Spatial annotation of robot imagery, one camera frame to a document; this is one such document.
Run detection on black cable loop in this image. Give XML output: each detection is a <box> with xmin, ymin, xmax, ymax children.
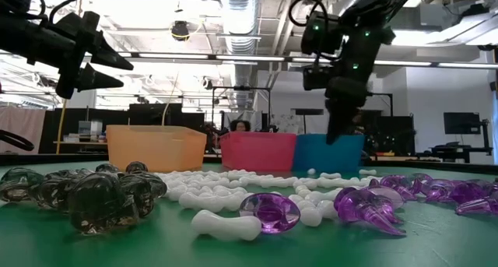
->
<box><xmin>0</xmin><ymin>128</ymin><xmax>36</xmax><ymax>153</ymax></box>

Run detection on round black ceiling device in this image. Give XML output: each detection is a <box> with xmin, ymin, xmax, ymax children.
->
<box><xmin>170</xmin><ymin>20</ymin><xmax>191</xmax><ymax>42</ymax></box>

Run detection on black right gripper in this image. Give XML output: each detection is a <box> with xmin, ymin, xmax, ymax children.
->
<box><xmin>303</xmin><ymin>9</ymin><xmax>396</xmax><ymax>146</ymax></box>

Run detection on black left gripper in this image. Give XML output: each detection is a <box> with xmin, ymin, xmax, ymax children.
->
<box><xmin>0</xmin><ymin>10</ymin><xmax>135</xmax><ymax>100</ymax></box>

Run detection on orange plastic bin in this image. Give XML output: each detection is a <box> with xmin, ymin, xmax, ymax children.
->
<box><xmin>105</xmin><ymin>125</ymin><xmax>208</xmax><ymax>174</ymax></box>

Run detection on pink plastic bin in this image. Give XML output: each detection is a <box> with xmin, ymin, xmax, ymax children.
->
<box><xmin>219</xmin><ymin>131</ymin><xmax>297</xmax><ymax>173</ymax></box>

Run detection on black computer monitor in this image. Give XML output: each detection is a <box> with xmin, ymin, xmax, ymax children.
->
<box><xmin>443</xmin><ymin>111</ymin><xmax>482</xmax><ymax>135</ymax></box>

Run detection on yellow extension cable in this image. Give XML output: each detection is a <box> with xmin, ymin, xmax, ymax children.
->
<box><xmin>56</xmin><ymin>98</ymin><xmax>69</xmax><ymax>155</ymax></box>

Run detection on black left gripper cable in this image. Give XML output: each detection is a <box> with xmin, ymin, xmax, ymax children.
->
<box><xmin>48</xmin><ymin>0</ymin><xmax>94</xmax><ymax>26</ymax></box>

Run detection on green table mat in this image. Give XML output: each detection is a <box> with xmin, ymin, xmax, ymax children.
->
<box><xmin>0</xmin><ymin>160</ymin><xmax>498</xmax><ymax>267</ymax></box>

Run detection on blue plastic bin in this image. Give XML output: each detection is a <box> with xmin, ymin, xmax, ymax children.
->
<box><xmin>292</xmin><ymin>133</ymin><xmax>366</xmax><ymax>174</ymax></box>

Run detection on long ceiling light rail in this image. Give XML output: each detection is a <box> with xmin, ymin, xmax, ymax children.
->
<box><xmin>116</xmin><ymin>51</ymin><xmax>498</xmax><ymax>70</ymax></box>

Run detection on silver ceiling air duct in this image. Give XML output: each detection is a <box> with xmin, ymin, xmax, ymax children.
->
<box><xmin>216</xmin><ymin>0</ymin><xmax>261</xmax><ymax>109</ymax></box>

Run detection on wooden shelf board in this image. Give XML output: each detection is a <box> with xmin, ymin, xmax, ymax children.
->
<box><xmin>53</xmin><ymin>139</ymin><xmax>108</xmax><ymax>146</ymax></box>

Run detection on black office desk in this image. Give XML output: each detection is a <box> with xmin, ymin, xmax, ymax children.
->
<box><xmin>415</xmin><ymin>141</ymin><xmax>495</xmax><ymax>165</ymax></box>

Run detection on black screen on stand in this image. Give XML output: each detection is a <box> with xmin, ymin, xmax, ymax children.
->
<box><xmin>294</xmin><ymin>108</ymin><xmax>324</xmax><ymax>117</ymax></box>

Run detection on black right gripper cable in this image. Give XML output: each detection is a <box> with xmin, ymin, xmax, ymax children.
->
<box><xmin>288</xmin><ymin>0</ymin><xmax>336</xmax><ymax>26</ymax></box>

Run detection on black partition wall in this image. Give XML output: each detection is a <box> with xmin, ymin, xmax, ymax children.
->
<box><xmin>38</xmin><ymin>102</ymin><xmax>206</xmax><ymax>156</ymax></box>

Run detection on black monitor stand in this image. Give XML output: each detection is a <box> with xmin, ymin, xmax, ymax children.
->
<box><xmin>480</xmin><ymin>118</ymin><xmax>493</xmax><ymax>156</ymax></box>

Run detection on clear plastic storage box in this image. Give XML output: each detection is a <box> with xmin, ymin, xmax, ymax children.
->
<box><xmin>77</xmin><ymin>119</ymin><xmax>104</xmax><ymax>142</ymax></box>

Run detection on person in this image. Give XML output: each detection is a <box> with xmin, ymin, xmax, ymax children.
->
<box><xmin>230</xmin><ymin>119</ymin><xmax>252</xmax><ymax>133</ymax></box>

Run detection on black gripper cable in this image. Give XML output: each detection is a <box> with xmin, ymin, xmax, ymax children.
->
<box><xmin>288</xmin><ymin>0</ymin><xmax>336</xmax><ymax>26</ymax></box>
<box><xmin>48</xmin><ymin>0</ymin><xmax>94</xmax><ymax>26</ymax></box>

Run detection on black metal rig frame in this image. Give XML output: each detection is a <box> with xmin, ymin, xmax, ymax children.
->
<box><xmin>367</xmin><ymin>91</ymin><xmax>394</xmax><ymax>132</ymax></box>
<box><xmin>212</xmin><ymin>86</ymin><xmax>272</xmax><ymax>132</ymax></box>

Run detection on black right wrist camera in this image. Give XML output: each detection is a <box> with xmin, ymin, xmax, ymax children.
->
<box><xmin>300</xmin><ymin>10</ymin><xmax>344</xmax><ymax>57</ymax></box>

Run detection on black table frame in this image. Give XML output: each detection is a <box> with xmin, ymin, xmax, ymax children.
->
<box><xmin>0</xmin><ymin>153</ymin><xmax>498</xmax><ymax>176</ymax></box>

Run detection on pink curtain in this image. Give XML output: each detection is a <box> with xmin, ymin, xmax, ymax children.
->
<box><xmin>0</xmin><ymin>105</ymin><xmax>47</xmax><ymax>156</ymax></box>

